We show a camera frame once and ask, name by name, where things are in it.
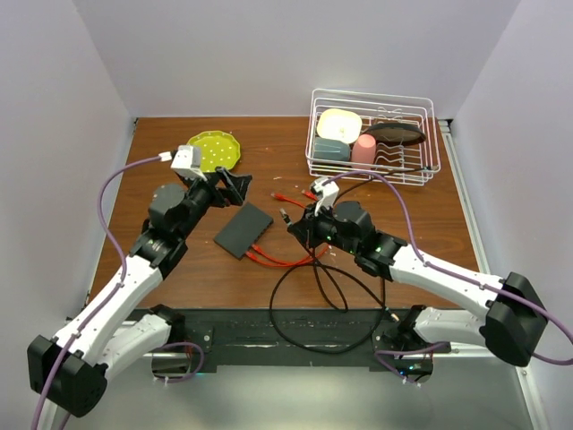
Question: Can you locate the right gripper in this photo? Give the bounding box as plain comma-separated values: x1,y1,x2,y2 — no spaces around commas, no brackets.
288,200,358,255

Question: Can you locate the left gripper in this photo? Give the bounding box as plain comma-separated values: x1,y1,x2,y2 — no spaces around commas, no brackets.
177,166,251,240

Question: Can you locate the black network switch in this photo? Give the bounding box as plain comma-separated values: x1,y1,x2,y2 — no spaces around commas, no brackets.
213,202,274,260

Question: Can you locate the black cable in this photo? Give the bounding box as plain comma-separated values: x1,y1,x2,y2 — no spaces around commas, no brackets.
268,165,438,355

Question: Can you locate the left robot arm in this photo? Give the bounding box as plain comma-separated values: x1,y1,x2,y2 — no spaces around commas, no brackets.
27,168,252,417

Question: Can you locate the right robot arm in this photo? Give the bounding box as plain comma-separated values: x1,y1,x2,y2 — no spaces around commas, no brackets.
287,202,548,367

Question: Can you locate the yellow-green plate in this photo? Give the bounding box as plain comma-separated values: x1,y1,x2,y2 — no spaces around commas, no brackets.
187,131,241,173

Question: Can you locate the grey-green cup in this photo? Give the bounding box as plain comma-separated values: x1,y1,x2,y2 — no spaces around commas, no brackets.
312,136,351,162

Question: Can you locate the pink cup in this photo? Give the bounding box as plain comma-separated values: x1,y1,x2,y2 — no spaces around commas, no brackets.
350,133,377,169

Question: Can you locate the cream square bowl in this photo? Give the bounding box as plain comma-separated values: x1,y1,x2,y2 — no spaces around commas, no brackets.
316,108,362,144

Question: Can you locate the dark brown plate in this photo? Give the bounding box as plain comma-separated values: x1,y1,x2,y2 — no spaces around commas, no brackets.
363,122,427,146

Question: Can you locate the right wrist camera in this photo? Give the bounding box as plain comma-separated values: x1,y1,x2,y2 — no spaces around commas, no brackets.
311,176,339,216

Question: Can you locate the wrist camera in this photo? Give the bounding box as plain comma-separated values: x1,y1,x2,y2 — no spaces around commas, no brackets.
311,176,339,216
170,145,206,180

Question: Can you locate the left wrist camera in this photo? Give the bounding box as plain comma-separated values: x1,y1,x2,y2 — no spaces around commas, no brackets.
170,145,206,180

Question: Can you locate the white wire dish rack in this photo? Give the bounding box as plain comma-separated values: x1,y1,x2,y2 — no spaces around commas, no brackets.
305,89,441,185

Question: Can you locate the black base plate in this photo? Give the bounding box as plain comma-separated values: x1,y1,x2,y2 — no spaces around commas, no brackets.
151,307,451,378

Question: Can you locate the aluminium frame rail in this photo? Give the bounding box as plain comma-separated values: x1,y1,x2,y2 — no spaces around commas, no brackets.
438,119,549,429

